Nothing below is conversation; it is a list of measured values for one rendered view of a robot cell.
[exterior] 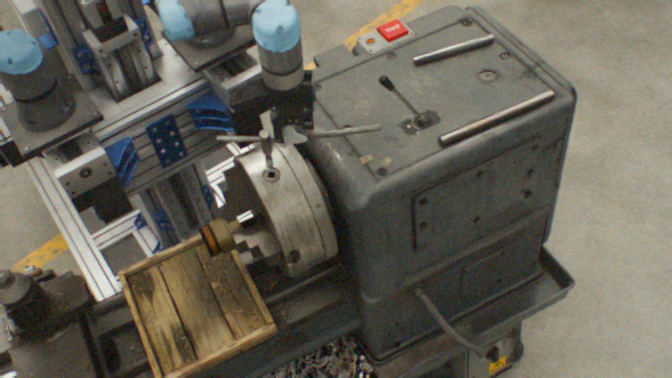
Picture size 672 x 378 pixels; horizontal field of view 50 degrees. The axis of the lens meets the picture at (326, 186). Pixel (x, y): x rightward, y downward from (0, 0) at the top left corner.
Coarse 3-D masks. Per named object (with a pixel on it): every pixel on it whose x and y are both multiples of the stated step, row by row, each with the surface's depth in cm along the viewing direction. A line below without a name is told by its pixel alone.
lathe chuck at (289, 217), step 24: (264, 168) 158; (288, 168) 157; (264, 192) 155; (288, 192) 155; (264, 216) 162; (288, 216) 155; (312, 216) 156; (288, 240) 156; (312, 240) 158; (288, 264) 160; (312, 264) 165
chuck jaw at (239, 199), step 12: (240, 156) 167; (240, 168) 164; (228, 180) 163; (240, 180) 164; (228, 192) 164; (240, 192) 165; (228, 204) 164; (240, 204) 165; (252, 204) 166; (228, 216) 165
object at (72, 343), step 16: (48, 272) 180; (16, 336) 169; (48, 336) 168; (64, 336) 167; (80, 336) 167; (16, 352) 166; (32, 352) 165; (64, 352) 164; (80, 352) 164; (16, 368) 163; (32, 368) 163; (48, 368) 162; (64, 368) 162; (80, 368) 161
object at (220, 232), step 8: (216, 224) 164; (224, 224) 164; (232, 224) 165; (200, 232) 164; (208, 232) 163; (216, 232) 163; (224, 232) 163; (232, 232) 164; (208, 240) 163; (216, 240) 163; (224, 240) 163; (232, 240) 163; (208, 248) 163; (216, 248) 163; (224, 248) 164; (232, 248) 165
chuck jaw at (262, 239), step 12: (252, 228) 164; (264, 228) 164; (240, 240) 162; (252, 240) 162; (264, 240) 161; (276, 240) 162; (240, 252) 164; (252, 252) 161; (264, 252) 159; (276, 252) 158
